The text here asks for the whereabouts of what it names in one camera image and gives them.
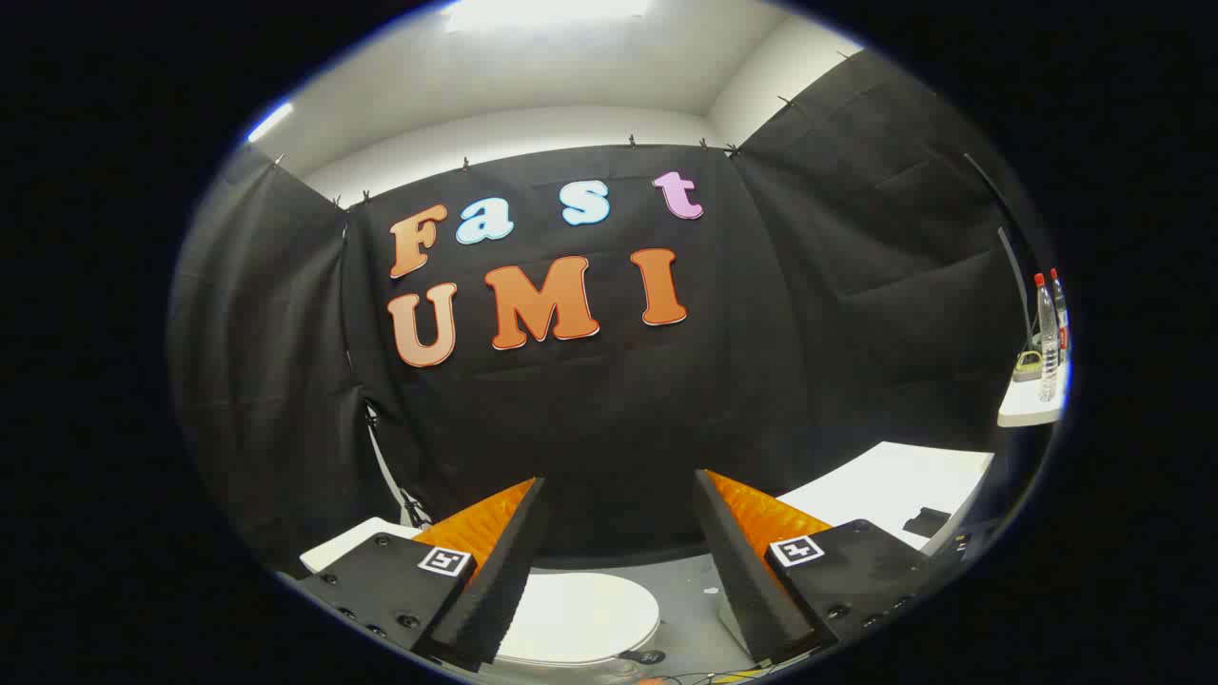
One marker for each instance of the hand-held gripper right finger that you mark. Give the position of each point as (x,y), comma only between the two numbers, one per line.
(747,580)

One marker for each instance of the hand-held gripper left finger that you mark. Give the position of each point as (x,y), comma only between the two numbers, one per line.
(500,580)

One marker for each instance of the small black round disc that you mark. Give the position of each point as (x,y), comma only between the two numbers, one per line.
(647,656)

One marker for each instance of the small black flat object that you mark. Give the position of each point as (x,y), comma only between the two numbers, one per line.
(927,522)

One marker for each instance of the black backdrop cloth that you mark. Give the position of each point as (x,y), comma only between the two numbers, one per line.
(609,409)

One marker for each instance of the white side table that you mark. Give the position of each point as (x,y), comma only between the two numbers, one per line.
(1028,404)

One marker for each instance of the small green grey object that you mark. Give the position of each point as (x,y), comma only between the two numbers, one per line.
(1028,365)

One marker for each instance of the clear red-capped water bottle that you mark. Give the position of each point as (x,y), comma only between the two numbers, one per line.
(1060,314)
(1046,333)

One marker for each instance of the small ceiling light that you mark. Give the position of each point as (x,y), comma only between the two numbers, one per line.
(271,122)

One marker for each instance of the large ceiling light panel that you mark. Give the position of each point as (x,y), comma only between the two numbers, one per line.
(547,11)

